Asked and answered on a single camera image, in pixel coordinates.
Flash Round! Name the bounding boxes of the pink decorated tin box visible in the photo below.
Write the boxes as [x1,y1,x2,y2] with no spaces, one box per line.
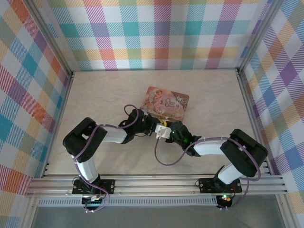
[140,85,190,121]

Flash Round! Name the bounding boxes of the controller board with orange light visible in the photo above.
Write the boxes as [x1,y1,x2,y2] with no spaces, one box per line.
[217,193,233,209]

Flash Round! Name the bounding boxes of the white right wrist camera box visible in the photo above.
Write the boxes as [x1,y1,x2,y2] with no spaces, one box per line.
[154,125,171,140]

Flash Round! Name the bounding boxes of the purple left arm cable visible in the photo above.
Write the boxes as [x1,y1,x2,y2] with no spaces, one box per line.
[73,104,143,213]

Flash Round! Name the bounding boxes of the long aluminium mounting rail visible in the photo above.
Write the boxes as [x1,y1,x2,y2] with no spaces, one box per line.
[26,174,288,198]

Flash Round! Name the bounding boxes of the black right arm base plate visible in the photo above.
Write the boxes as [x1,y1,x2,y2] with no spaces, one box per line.
[198,177,243,193]

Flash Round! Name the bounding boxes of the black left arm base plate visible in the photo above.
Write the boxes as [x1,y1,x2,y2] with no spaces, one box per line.
[72,179,116,196]

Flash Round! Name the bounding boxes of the grey slotted cable duct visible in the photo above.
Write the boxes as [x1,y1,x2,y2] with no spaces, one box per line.
[38,196,218,207]

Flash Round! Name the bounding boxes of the aluminium table side rail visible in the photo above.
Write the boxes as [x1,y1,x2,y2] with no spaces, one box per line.
[41,71,76,179]
[236,68,274,176]

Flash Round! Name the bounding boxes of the black controller board with wires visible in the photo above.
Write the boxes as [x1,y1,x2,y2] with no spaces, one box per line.
[82,194,106,207]

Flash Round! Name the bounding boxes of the aluminium frame post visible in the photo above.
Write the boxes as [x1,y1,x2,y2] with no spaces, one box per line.
[25,0,75,78]
[237,0,285,74]

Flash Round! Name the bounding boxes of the aluminium frame leg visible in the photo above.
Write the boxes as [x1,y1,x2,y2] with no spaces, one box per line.
[22,197,40,228]
[276,194,294,228]

